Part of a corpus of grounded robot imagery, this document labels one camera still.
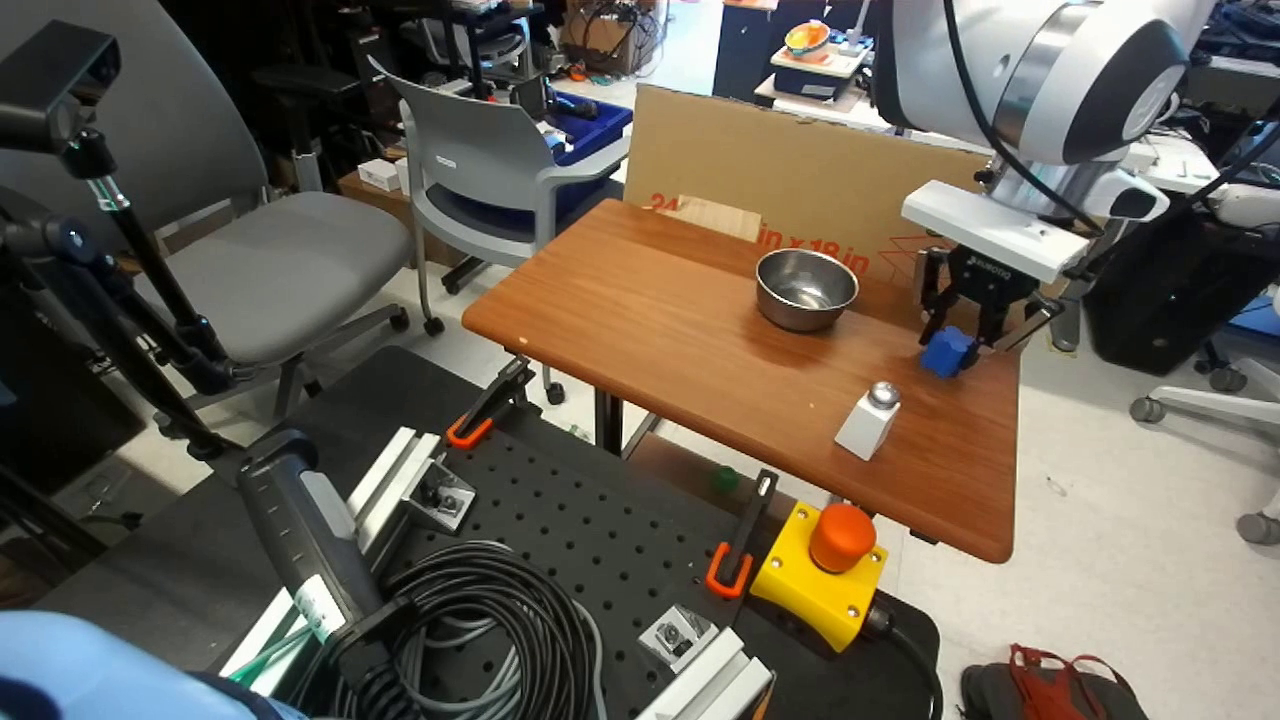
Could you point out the aluminium extrusion rail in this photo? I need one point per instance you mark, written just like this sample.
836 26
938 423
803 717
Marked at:
385 474
715 672

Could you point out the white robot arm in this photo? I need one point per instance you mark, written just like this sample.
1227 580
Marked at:
1041 64

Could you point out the small white bottle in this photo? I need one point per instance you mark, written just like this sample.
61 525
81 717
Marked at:
865 425

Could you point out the black bin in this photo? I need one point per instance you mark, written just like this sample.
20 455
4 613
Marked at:
1160 294

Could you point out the blue box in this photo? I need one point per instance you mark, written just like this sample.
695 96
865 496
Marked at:
593 128

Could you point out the white chair base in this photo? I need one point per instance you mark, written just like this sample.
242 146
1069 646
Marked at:
1202 400

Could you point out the black tripod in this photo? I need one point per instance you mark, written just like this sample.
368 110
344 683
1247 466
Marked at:
146 264

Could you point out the black perforated breadboard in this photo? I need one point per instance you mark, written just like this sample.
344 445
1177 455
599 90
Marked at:
585 521

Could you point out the grey padded office chair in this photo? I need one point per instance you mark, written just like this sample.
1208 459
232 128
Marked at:
280 264

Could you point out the steel bowl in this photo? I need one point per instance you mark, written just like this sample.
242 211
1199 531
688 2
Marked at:
806 285

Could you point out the orange black clamp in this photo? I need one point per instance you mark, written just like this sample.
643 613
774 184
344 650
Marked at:
492 405
743 543

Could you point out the dark grey power strip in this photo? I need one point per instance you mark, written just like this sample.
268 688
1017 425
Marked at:
308 532

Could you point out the cardboard sheet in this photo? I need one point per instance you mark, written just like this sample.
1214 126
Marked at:
745 146

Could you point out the blue cloth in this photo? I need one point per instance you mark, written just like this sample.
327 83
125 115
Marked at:
105 672

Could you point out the blue block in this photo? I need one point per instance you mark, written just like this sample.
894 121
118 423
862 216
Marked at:
944 352

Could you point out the yellow emergency stop button box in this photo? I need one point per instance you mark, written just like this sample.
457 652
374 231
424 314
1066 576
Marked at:
816 576

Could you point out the brown wooden table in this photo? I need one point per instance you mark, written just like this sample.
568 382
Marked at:
665 332

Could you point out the black camera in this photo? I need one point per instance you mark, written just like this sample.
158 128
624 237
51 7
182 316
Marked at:
53 75

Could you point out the light grey plastic chair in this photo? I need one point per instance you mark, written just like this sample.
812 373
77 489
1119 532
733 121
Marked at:
486 173

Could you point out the red black bag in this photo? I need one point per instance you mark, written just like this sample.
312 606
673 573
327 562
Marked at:
1053 686

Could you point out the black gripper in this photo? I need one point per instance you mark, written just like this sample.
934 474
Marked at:
983 276

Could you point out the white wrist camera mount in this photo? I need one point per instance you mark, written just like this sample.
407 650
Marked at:
995 231

